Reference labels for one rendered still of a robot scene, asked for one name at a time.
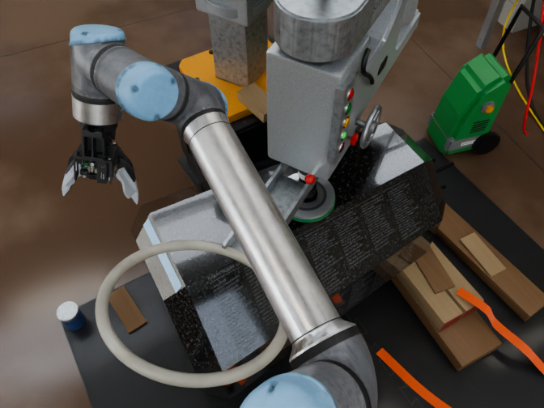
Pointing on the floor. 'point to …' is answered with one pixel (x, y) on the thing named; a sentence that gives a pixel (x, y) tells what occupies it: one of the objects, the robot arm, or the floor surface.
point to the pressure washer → (476, 100)
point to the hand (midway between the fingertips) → (101, 198)
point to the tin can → (70, 316)
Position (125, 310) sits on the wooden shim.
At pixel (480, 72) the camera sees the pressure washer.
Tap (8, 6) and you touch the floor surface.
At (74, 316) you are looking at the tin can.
